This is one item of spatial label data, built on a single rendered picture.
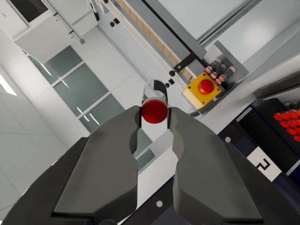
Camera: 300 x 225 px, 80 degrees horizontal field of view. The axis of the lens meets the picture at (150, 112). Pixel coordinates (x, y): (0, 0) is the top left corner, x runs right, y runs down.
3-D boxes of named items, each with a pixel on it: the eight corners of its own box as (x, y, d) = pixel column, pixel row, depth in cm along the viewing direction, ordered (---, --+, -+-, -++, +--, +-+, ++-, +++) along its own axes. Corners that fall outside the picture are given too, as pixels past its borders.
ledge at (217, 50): (227, 86, 65) (223, 90, 64) (202, 60, 66) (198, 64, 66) (249, 72, 51) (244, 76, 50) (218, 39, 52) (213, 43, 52)
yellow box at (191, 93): (212, 96, 56) (195, 111, 55) (196, 79, 57) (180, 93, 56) (222, 89, 49) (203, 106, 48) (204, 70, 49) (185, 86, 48)
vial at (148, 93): (167, 78, 17) (170, 98, 13) (164, 99, 18) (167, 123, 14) (143, 77, 17) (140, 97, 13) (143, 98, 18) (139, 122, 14)
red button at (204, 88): (213, 90, 50) (202, 99, 49) (203, 79, 50) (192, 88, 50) (218, 86, 46) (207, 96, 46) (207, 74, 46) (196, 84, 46)
